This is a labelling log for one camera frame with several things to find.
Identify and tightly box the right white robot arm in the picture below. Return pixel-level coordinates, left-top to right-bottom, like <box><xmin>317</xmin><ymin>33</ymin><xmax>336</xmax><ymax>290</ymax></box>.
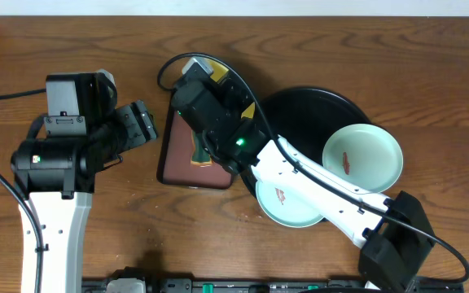
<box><xmin>171</xmin><ymin>77</ymin><xmax>435</xmax><ymax>292</ymax></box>

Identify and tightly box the yellow plate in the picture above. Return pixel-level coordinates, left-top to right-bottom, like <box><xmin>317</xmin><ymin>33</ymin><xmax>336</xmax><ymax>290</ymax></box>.
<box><xmin>207</xmin><ymin>59</ymin><xmax>256</xmax><ymax>119</ymax></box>

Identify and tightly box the green yellow sponge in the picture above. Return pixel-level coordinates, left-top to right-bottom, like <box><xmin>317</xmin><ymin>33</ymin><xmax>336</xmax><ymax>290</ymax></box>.
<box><xmin>191</xmin><ymin>131</ymin><xmax>213</xmax><ymax>167</ymax></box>

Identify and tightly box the green plate with stain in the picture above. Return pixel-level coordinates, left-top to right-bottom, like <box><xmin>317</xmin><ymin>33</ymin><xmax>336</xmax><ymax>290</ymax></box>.
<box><xmin>322</xmin><ymin>124</ymin><xmax>404</xmax><ymax>193</ymax></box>

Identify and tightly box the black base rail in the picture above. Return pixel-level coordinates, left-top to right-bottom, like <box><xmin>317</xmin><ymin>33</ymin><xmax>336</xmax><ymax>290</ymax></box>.
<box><xmin>81</xmin><ymin>266</ymin><xmax>463</xmax><ymax>293</ymax></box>

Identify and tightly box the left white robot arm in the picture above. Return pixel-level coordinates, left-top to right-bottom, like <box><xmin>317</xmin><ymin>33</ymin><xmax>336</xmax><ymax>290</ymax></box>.
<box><xmin>11</xmin><ymin>100</ymin><xmax>157</xmax><ymax>292</ymax></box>

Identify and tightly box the round black tray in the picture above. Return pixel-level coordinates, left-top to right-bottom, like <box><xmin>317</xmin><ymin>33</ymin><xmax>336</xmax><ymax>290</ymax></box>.
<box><xmin>238</xmin><ymin>85</ymin><xmax>372</xmax><ymax>223</ymax></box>

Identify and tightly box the rectangular black water tray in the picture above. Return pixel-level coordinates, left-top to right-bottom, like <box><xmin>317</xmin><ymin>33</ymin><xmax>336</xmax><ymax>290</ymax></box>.
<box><xmin>156</xmin><ymin>106</ymin><xmax>234</xmax><ymax>190</ymax></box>

